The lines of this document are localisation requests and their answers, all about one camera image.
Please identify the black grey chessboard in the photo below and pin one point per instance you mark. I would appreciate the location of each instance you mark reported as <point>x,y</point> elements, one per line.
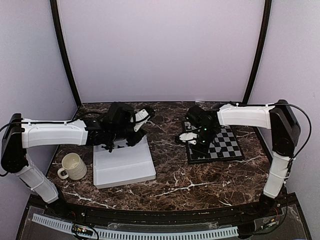
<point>224,147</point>

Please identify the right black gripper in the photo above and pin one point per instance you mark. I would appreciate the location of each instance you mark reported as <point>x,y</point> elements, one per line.
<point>204,149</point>

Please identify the black chess pieces right cluster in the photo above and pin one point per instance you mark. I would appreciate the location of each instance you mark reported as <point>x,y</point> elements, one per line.
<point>117,146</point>

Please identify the black front rail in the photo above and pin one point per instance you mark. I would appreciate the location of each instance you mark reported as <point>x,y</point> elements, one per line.
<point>95,216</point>

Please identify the black frame post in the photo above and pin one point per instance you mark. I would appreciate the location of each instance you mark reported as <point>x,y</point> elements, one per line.
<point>63,51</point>
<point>259,51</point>

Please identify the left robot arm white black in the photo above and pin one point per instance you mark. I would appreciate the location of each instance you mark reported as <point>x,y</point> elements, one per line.
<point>120,122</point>

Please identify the cream ceramic mug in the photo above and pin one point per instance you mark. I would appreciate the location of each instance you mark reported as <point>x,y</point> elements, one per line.
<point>73,167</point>

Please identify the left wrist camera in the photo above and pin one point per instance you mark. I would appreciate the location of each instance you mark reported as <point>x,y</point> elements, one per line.
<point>141,117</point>

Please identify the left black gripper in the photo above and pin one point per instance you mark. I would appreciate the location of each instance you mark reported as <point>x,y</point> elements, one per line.
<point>133,141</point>

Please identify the right black frame post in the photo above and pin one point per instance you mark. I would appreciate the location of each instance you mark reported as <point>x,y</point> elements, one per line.
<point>259,51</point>

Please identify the white plastic tray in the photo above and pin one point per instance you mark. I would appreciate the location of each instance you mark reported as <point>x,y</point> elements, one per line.
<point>124,166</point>

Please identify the left black frame post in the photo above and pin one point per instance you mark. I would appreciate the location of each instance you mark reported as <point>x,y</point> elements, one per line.
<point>63,51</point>

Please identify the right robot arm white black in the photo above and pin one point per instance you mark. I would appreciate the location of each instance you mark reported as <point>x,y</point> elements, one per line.
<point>277,117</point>

